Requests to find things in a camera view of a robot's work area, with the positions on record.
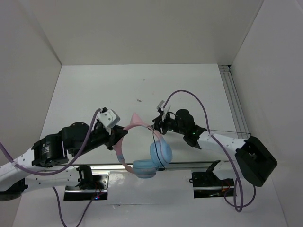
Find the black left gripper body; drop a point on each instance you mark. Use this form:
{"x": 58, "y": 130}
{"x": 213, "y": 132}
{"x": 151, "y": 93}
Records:
{"x": 97, "y": 138}

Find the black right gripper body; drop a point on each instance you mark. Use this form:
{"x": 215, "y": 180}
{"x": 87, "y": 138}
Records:
{"x": 168, "y": 124}

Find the pink and blue cat headphones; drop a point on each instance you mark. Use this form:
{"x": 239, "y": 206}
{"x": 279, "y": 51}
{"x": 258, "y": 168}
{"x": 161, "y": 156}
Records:
{"x": 142, "y": 142}

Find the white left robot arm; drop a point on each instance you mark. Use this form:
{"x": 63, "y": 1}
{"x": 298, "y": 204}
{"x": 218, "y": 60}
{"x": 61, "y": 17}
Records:
{"x": 50, "y": 161}

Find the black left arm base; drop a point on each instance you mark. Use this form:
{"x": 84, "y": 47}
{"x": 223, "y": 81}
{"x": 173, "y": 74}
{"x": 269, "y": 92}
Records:
{"x": 90, "y": 185}

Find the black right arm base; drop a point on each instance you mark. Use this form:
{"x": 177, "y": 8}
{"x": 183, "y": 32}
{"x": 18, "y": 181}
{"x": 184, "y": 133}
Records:
{"x": 207, "y": 185}

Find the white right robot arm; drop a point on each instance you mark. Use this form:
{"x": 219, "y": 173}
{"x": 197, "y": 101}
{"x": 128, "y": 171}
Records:
{"x": 254, "y": 159}

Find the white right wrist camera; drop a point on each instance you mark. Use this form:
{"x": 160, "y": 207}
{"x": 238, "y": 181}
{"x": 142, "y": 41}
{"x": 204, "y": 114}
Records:
{"x": 163, "y": 109}

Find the aluminium rail front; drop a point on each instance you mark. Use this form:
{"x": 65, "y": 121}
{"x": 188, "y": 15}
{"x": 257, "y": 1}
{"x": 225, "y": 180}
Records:
{"x": 148, "y": 165}

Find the aluminium rail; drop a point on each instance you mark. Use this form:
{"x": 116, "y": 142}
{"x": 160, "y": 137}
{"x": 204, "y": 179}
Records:
{"x": 148, "y": 165}
{"x": 234, "y": 102}

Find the aluminium rail right side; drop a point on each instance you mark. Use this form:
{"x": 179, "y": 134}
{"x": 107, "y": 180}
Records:
{"x": 234, "y": 102}

